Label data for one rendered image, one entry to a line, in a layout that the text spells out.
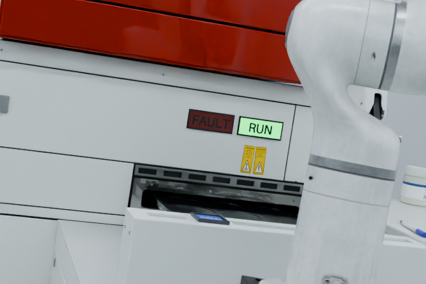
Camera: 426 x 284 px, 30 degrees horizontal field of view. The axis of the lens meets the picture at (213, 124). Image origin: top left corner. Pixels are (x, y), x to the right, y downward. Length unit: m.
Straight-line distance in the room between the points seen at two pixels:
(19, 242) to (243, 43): 0.71
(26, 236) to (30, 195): 0.10
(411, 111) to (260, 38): 2.01
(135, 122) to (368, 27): 0.96
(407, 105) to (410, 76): 2.78
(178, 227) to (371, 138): 0.41
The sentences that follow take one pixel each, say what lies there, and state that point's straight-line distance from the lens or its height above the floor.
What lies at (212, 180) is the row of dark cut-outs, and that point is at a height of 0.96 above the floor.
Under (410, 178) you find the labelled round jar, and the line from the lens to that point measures 2.09.
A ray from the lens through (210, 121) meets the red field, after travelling 1.95.
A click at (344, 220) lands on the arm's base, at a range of 1.06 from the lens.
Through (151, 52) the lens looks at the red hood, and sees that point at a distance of 1.87.
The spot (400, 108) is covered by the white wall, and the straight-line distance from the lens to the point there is 3.84.
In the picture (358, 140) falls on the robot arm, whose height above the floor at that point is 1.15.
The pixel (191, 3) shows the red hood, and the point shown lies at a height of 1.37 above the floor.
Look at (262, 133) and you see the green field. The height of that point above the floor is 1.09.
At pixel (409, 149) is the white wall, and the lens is 3.88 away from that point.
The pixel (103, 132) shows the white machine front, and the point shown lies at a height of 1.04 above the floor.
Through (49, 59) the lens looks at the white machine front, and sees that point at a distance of 1.89.
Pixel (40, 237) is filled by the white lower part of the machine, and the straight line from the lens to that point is 1.94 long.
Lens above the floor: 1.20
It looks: 3 degrees down
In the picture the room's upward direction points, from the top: 9 degrees clockwise
